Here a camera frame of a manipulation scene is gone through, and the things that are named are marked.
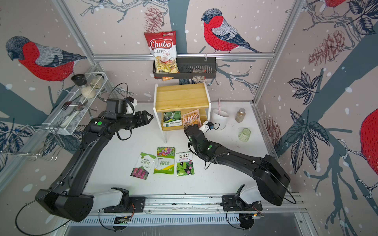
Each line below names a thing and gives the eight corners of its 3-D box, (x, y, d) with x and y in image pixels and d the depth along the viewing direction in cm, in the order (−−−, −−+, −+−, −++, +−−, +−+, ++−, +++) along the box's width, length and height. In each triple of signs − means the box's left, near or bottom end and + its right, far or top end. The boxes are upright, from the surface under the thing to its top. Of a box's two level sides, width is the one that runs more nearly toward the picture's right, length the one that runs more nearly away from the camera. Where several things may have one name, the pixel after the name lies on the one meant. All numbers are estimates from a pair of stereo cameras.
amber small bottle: (239, 123, 107) (243, 115, 100) (233, 119, 110) (236, 111, 102) (244, 119, 110) (247, 111, 103) (238, 115, 112) (241, 107, 105)
